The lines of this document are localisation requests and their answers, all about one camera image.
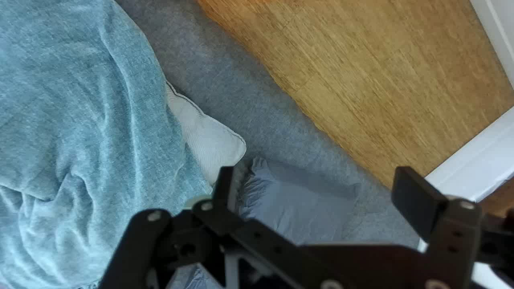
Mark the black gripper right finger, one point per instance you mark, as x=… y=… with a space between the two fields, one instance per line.
x=423 y=201

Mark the teal fleece blanket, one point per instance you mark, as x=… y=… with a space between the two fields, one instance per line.
x=81 y=133

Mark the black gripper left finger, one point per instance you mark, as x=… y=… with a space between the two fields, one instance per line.
x=226 y=186

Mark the large light grey pillow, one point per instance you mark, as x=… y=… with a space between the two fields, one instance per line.
x=210 y=138

